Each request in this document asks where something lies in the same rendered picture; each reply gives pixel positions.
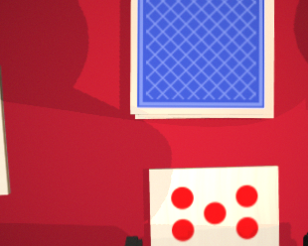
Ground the dark red cloth mat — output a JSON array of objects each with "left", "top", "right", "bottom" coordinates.
[{"left": 0, "top": 0, "right": 308, "bottom": 246}]

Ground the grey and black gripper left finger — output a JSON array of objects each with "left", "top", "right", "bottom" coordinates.
[{"left": 125, "top": 236, "right": 142, "bottom": 246}]

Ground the blue-backed card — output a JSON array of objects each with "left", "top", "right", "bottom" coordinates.
[{"left": 130, "top": 0, "right": 271, "bottom": 115}]

